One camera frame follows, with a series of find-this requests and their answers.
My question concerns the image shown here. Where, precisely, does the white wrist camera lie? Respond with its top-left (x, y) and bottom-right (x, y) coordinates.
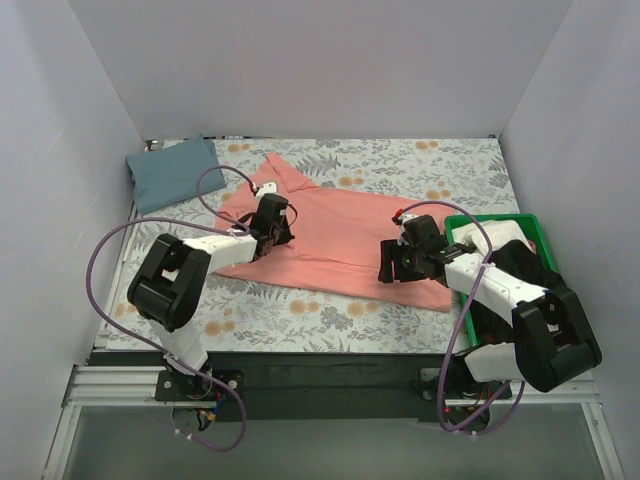
top-left (252, 181), bottom-right (278, 198)
top-left (392, 210), bottom-right (417, 227)

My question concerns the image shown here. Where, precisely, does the green plastic bin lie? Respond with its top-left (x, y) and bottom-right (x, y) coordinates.
top-left (444, 213), bottom-right (559, 347)

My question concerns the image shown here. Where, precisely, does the folded blue-grey t-shirt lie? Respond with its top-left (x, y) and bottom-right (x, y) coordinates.
top-left (126, 135), bottom-right (219, 215)

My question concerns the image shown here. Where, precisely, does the white t-shirt in bin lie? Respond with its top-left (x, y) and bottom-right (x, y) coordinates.
top-left (452, 220), bottom-right (533, 256)

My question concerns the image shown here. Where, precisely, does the black t-shirt in bin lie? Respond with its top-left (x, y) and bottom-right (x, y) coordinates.
top-left (470, 240), bottom-right (566, 344)

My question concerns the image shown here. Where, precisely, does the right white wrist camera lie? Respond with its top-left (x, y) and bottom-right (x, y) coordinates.
top-left (392, 210), bottom-right (417, 227)

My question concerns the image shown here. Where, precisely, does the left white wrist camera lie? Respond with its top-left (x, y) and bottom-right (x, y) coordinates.
top-left (252, 181), bottom-right (278, 198)

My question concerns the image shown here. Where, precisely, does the salmon pink t-shirt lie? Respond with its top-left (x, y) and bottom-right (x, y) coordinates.
top-left (221, 153), bottom-right (452, 312)

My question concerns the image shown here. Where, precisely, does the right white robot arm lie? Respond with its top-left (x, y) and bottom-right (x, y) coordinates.
top-left (378, 211), bottom-right (602, 398)

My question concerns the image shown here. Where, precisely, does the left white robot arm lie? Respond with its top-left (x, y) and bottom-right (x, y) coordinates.
top-left (127, 193), bottom-right (293, 400)

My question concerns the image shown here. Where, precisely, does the aluminium frame rail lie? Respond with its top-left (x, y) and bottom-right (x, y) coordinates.
top-left (43, 366), bottom-right (625, 479)

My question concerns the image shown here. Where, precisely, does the floral patterned table mat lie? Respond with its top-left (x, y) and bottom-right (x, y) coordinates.
top-left (95, 139), bottom-right (518, 354)

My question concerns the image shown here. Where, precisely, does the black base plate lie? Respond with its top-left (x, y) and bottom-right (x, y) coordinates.
top-left (154, 352), bottom-right (514, 421)

